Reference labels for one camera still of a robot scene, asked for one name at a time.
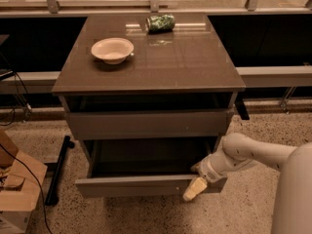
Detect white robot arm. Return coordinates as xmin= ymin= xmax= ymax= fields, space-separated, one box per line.
xmin=183 ymin=133 xmax=312 ymax=234

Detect grey drawer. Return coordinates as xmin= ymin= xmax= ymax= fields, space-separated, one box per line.
xmin=76 ymin=136 xmax=218 ymax=197
xmin=66 ymin=109 xmax=234 ymax=140

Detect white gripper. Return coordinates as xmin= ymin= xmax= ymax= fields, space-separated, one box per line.
xmin=183 ymin=153 xmax=226 ymax=201

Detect wooden box with items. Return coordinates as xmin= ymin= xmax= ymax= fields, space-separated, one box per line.
xmin=0 ymin=130 xmax=47 ymax=234

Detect crushed green soda can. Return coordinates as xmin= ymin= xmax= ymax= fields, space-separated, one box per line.
xmin=146 ymin=14 xmax=176 ymax=33

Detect white ceramic bowl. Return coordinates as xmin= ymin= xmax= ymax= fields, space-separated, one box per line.
xmin=91 ymin=38 xmax=135 ymax=64

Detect grey drawer cabinet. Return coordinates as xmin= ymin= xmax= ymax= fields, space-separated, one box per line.
xmin=52 ymin=13 xmax=247 ymax=180

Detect black metal stand bar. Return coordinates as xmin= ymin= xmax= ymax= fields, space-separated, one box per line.
xmin=45 ymin=136 xmax=75 ymax=206

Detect black cable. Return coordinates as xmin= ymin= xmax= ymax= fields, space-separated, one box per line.
xmin=0 ymin=142 xmax=54 ymax=234

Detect grey top drawer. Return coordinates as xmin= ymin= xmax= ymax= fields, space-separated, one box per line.
xmin=66 ymin=109 xmax=234 ymax=140

